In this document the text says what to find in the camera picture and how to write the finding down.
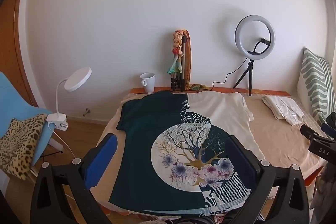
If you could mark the grey patterned cloth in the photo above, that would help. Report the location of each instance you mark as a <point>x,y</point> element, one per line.
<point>326,187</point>

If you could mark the dark green tree print t-shirt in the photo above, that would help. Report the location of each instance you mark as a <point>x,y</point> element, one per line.
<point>136,134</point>

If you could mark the white mug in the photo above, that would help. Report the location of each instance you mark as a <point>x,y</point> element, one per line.
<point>149,82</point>

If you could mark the orange patterned cloth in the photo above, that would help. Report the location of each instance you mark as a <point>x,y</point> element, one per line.
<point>189,61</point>

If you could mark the wooden door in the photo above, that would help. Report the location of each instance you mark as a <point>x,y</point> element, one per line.
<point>10,43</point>

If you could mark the leopard print cushion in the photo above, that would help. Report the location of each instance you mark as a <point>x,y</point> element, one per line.
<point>18,145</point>

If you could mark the green striped pillow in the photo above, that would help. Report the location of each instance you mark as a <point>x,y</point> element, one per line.
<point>315,82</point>

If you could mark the white clip desk lamp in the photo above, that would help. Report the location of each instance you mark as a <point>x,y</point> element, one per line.
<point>77,79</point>

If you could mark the metal door stop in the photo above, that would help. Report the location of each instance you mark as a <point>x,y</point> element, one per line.
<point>86,111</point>

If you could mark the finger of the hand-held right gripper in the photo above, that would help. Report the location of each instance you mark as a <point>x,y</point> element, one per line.
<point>308,131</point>
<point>329,129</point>

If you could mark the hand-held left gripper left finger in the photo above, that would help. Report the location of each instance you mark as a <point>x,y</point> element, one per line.
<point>101,158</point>

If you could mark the folded white clothes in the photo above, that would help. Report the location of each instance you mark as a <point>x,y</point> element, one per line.
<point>281,106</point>

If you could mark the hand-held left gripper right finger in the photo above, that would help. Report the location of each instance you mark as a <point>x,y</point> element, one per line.
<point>244,161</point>

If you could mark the small black tripod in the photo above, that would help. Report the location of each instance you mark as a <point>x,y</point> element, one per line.
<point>250,77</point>

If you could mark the colourful knotted scarf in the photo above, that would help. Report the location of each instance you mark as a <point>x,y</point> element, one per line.
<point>178,50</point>

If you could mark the blue chair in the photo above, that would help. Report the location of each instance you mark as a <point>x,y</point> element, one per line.
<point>18,98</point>

